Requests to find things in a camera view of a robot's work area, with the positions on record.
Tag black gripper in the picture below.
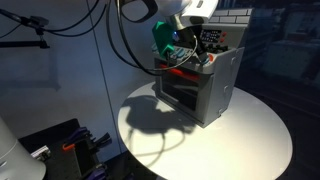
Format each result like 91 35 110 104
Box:
175 27 212 65

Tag grey toy stove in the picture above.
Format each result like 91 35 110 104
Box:
151 7 254 130

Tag black tool rack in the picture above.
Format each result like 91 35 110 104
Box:
18 117 116 180

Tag white rounded cylinder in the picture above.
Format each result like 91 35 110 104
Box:
0 115 47 180

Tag oven door with red handle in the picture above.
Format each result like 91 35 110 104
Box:
154 63 215 128

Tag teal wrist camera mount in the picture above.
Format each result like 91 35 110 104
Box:
151 20 177 57

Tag thin black camera cable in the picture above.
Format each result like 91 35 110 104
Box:
0 0 108 39

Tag black handled tool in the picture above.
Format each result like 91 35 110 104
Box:
92 131 113 148

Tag purple handled pliers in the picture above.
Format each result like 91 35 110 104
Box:
79 163 108 180
65 125 92 145

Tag orange handled tool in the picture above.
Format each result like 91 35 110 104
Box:
61 142 76 152

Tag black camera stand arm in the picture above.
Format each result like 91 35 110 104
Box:
0 7 52 50

